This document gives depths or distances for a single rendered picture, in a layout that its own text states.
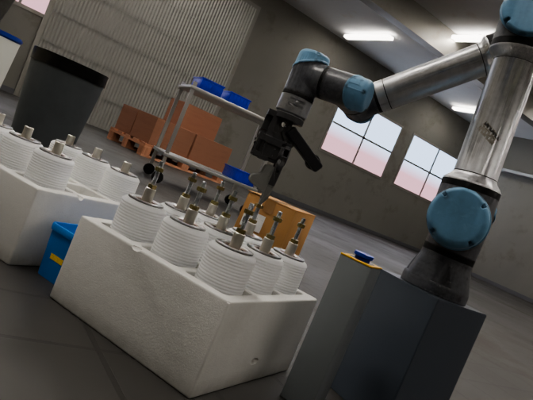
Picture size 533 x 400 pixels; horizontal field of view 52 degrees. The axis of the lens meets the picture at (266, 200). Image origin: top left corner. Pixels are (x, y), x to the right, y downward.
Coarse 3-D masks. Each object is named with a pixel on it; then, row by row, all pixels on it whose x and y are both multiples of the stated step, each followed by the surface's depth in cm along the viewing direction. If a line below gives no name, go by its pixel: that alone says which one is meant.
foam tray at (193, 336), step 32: (96, 224) 108; (96, 256) 106; (128, 256) 103; (64, 288) 109; (96, 288) 105; (128, 288) 102; (160, 288) 98; (192, 288) 95; (96, 320) 104; (128, 320) 100; (160, 320) 97; (192, 320) 94; (224, 320) 92; (256, 320) 102; (288, 320) 115; (128, 352) 99; (160, 352) 96; (192, 352) 93; (224, 352) 97; (256, 352) 108; (288, 352) 122; (192, 384) 92; (224, 384) 101
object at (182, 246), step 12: (168, 216) 107; (168, 228) 103; (180, 228) 102; (156, 240) 104; (168, 240) 103; (180, 240) 102; (192, 240) 103; (204, 240) 105; (156, 252) 104; (168, 252) 103; (180, 252) 103; (192, 252) 104; (180, 264) 103; (192, 264) 105
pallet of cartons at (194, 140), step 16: (128, 112) 681; (144, 112) 654; (176, 112) 722; (192, 112) 718; (112, 128) 692; (128, 128) 671; (144, 128) 647; (160, 128) 642; (192, 128) 725; (208, 128) 741; (128, 144) 664; (144, 144) 634; (160, 144) 649; (176, 144) 665; (192, 144) 684; (208, 144) 697; (160, 160) 655; (192, 160) 686; (208, 160) 705; (224, 160) 723
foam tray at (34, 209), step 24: (0, 168) 124; (0, 192) 123; (24, 192) 119; (48, 192) 120; (72, 192) 131; (96, 192) 144; (0, 216) 122; (24, 216) 118; (48, 216) 123; (72, 216) 129; (96, 216) 135; (0, 240) 121; (24, 240) 120; (24, 264) 122
